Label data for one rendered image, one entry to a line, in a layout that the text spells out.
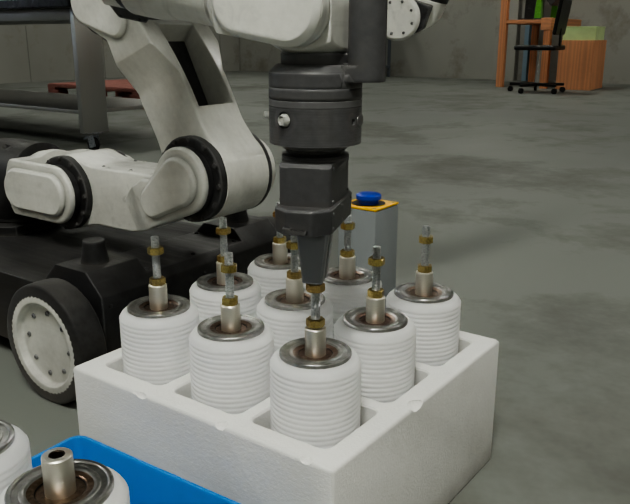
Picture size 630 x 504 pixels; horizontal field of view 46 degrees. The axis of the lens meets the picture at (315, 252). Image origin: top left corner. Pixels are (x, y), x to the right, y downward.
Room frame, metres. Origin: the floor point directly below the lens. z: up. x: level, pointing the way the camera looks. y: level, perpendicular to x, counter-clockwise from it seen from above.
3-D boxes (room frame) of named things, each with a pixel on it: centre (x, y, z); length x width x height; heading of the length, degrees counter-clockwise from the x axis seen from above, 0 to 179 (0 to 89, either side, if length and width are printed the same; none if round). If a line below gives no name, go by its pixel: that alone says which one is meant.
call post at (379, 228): (1.16, -0.08, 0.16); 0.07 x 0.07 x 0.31; 54
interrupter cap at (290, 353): (0.72, 0.00, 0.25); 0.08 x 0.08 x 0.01
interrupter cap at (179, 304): (0.86, 0.19, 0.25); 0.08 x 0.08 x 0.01
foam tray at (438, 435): (0.88, 0.03, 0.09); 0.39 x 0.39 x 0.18; 54
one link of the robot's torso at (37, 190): (1.49, 0.48, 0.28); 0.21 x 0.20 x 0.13; 54
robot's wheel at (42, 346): (1.12, 0.42, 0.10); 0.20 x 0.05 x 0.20; 54
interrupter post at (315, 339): (0.72, 0.00, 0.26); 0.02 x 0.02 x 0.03
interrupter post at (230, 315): (0.79, 0.09, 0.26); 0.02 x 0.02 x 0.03
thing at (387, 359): (0.81, -0.07, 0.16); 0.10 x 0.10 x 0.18
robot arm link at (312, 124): (0.72, 0.00, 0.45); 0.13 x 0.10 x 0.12; 166
